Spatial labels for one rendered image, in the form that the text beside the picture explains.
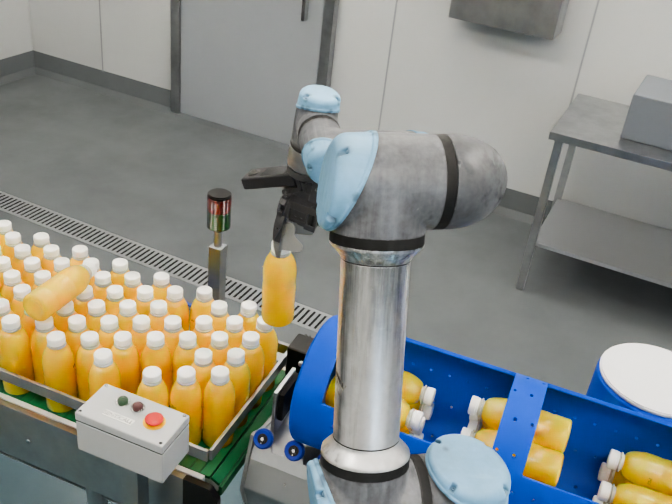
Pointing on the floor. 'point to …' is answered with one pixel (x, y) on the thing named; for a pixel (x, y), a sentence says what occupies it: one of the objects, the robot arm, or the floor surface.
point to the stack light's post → (217, 271)
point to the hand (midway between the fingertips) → (280, 245)
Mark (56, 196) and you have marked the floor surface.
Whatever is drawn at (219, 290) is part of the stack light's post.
